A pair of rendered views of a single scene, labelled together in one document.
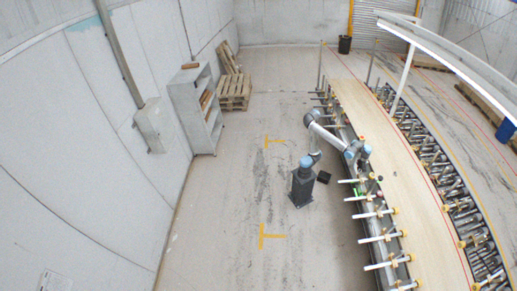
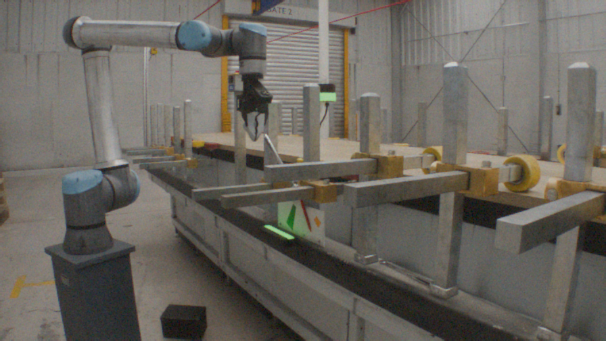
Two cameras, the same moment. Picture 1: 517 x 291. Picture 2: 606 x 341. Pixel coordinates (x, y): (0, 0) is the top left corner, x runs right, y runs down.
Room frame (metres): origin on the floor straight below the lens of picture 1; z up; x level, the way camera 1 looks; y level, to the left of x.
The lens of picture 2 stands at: (0.01, -0.39, 1.06)
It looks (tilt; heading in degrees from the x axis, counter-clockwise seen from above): 8 degrees down; 323
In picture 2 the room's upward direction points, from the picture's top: straight up
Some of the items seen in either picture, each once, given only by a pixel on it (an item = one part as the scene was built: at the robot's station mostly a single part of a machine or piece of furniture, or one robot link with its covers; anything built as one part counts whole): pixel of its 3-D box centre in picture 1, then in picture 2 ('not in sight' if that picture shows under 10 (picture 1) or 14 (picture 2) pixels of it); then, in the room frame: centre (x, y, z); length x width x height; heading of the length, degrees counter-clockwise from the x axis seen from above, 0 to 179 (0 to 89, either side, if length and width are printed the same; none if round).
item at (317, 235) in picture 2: (361, 196); (298, 219); (0.97, -1.09, 0.75); 0.26 x 0.01 x 0.10; 175
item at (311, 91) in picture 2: (368, 191); (311, 168); (0.94, -1.11, 0.91); 0.04 x 0.04 x 0.48; 85
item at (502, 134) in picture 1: (506, 130); not in sight; (1.85, -6.96, 0.36); 0.59 x 0.57 x 0.73; 82
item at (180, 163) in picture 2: (333, 126); (178, 164); (2.15, -1.15, 0.80); 0.44 x 0.03 x 0.04; 85
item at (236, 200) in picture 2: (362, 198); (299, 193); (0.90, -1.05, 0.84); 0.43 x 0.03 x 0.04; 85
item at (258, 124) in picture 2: not in sight; (256, 126); (1.17, -1.07, 1.02); 0.06 x 0.03 x 0.09; 175
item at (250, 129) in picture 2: not in sight; (247, 126); (1.17, -1.04, 1.02); 0.06 x 0.03 x 0.09; 175
